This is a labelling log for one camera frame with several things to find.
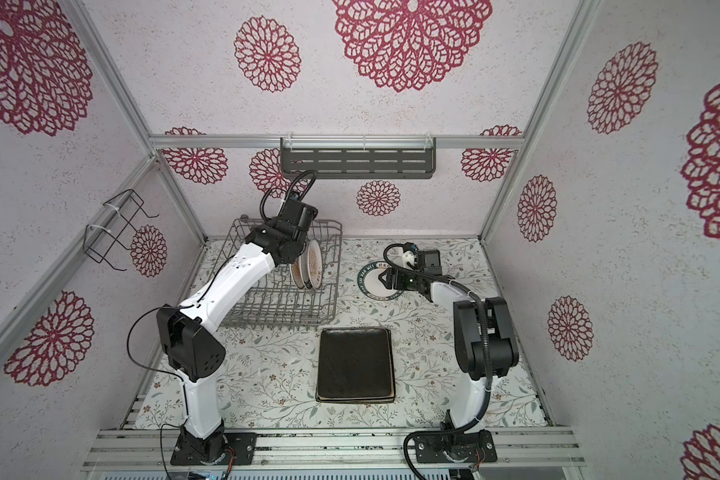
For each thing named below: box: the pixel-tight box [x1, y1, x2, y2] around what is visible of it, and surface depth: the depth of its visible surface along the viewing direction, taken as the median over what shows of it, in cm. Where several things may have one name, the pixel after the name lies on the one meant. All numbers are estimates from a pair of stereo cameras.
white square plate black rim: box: [315, 377, 396, 401], surface depth 79 cm
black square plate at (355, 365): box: [315, 327, 396, 403], surface depth 86 cm
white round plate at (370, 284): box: [357, 261, 404, 301], surface depth 108 cm
